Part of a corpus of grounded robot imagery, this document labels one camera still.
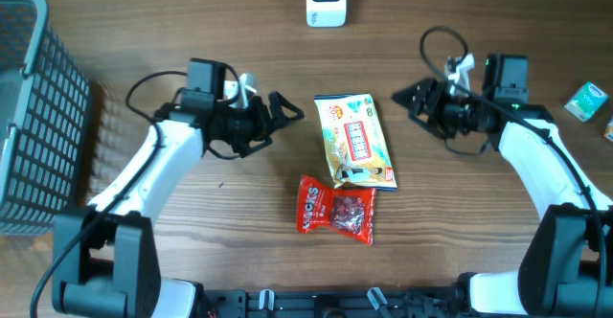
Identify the black left camera cable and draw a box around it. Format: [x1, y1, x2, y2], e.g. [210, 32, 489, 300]
[29, 70, 240, 318]

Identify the white barcode scanner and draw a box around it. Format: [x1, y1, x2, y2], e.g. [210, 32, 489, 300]
[305, 0, 348, 29]

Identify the red snack bag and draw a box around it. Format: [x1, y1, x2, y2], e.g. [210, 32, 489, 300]
[296, 175, 376, 245]

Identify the yellow cracker bag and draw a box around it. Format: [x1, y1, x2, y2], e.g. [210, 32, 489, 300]
[314, 93, 397, 191]

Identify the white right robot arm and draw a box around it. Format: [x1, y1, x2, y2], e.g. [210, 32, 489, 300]
[392, 54, 612, 317]

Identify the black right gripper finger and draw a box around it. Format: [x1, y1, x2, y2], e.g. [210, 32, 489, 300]
[411, 114, 446, 140]
[392, 79, 438, 116]

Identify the grey plastic basket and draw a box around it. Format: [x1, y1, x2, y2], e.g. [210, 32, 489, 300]
[1, 0, 93, 236]

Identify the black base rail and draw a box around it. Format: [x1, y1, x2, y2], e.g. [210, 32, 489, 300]
[195, 285, 481, 318]

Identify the teal tissue pack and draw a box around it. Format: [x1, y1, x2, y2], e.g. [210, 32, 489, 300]
[564, 81, 608, 122]

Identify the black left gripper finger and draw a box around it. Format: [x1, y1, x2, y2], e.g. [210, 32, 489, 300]
[268, 91, 305, 129]
[237, 137, 273, 158]

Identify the black camera cable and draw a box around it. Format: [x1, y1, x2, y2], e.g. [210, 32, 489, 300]
[29, 70, 240, 318]
[419, 25, 609, 318]

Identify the black right camera cable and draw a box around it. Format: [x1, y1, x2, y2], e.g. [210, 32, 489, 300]
[419, 25, 609, 318]

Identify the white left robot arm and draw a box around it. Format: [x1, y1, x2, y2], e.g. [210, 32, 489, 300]
[30, 58, 305, 317]

